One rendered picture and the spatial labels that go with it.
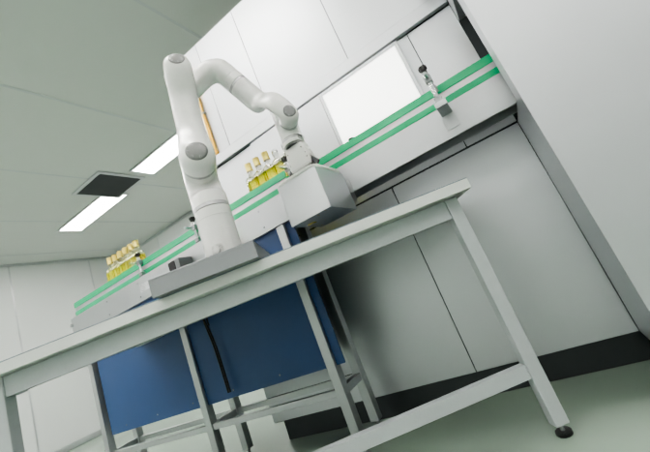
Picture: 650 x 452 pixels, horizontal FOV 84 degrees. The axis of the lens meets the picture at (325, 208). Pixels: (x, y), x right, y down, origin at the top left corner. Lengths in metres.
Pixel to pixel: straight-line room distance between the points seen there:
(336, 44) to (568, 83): 1.09
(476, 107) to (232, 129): 1.34
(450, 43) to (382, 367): 1.42
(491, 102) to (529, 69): 0.20
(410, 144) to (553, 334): 0.86
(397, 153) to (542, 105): 0.50
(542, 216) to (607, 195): 0.40
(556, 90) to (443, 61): 0.61
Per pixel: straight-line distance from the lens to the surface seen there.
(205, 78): 1.59
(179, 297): 1.17
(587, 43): 1.28
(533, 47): 1.28
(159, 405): 2.28
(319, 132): 1.80
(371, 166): 1.45
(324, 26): 2.02
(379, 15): 1.91
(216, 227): 1.20
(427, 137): 1.41
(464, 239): 1.19
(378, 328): 1.72
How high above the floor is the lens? 0.56
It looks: 14 degrees up
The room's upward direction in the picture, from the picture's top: 22 degrees counter-clockwise
